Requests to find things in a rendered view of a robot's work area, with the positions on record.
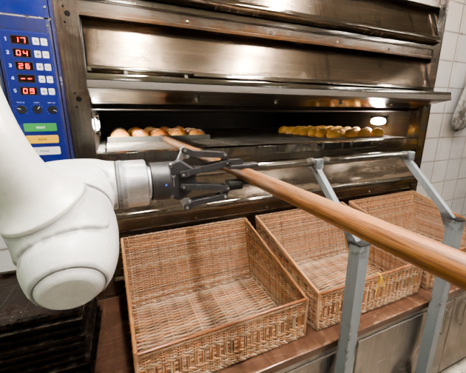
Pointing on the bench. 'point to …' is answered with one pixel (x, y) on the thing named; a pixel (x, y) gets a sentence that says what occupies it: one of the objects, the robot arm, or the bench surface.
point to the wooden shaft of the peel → (370, 229)
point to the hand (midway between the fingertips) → (242, 173)
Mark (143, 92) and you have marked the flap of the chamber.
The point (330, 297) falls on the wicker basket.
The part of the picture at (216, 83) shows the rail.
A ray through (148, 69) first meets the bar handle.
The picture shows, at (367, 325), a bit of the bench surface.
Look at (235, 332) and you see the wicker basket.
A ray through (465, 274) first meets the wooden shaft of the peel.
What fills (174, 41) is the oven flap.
